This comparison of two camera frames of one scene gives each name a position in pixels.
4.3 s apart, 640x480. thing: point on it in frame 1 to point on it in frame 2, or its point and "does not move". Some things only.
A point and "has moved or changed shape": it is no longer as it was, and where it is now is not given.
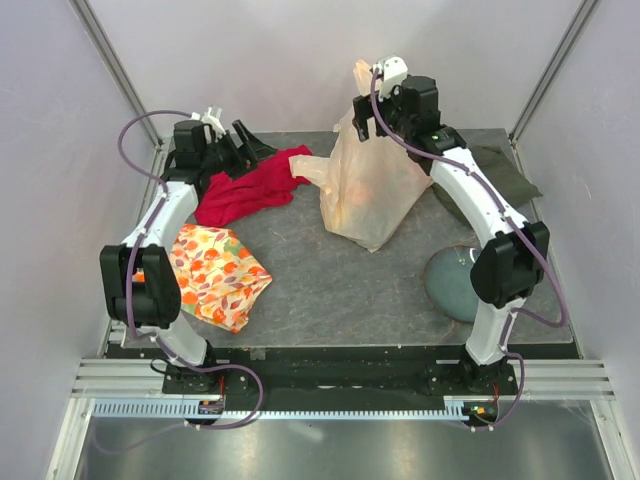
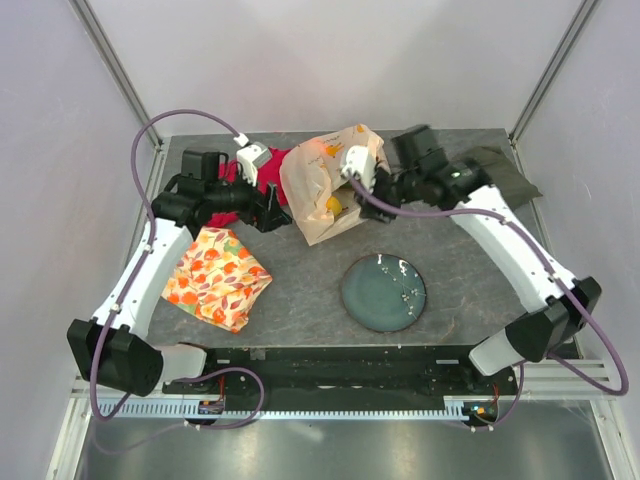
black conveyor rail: (341, 373) does not move
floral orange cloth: (217, 276) does not move
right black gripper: (364, 109) to (375, 212)
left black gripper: (248, 156) to (264, 210)
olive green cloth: (507, 180) does not move
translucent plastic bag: (371, 189) has moved or changed shape
